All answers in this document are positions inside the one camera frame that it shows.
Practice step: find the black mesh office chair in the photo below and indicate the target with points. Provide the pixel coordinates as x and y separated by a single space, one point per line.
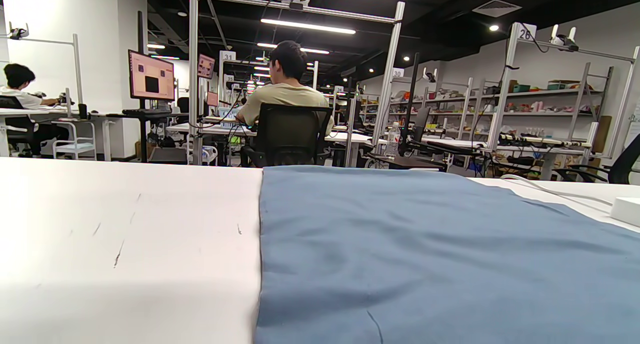
287 133

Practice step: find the white storage shelf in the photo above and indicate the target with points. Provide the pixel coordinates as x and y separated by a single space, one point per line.
545 92

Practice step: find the white rolling cart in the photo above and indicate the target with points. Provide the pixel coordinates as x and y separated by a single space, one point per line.
75 146

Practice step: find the white metal frame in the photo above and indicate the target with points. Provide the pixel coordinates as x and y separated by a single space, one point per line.
194 83
501 108
78 73

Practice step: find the white table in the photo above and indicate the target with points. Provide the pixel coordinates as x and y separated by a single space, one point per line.
100 234

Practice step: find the clear water bottle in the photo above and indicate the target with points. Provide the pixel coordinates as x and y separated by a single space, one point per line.
393 143

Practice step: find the black swivel chair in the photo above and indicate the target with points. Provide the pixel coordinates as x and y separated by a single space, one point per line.
627 166

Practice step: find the black desk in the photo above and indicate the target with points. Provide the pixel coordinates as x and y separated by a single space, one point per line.
144 133

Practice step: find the blue pillowcase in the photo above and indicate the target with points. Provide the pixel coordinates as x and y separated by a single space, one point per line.
425 254

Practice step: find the white power strip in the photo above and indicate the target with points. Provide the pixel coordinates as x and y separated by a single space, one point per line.
627 211

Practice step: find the square ceiling vent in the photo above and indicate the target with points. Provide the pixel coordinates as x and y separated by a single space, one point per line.
496 8

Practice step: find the brown side table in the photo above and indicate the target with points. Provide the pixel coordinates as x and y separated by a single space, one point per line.
407 161

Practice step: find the frame mounted headset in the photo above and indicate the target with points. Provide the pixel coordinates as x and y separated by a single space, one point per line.
564 39
18 32

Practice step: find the long ceiling lamp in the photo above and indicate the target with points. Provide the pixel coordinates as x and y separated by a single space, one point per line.
307 26

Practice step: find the black computer monitor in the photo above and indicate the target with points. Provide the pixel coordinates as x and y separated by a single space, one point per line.
150 76

